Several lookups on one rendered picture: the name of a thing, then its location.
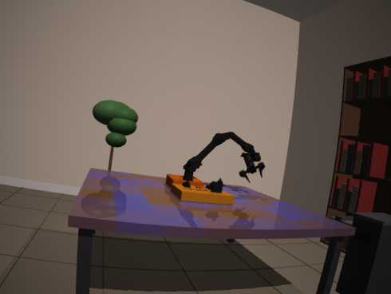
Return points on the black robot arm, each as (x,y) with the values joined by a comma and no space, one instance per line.
(195,162)

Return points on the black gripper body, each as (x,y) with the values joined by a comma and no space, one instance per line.
(250,166)

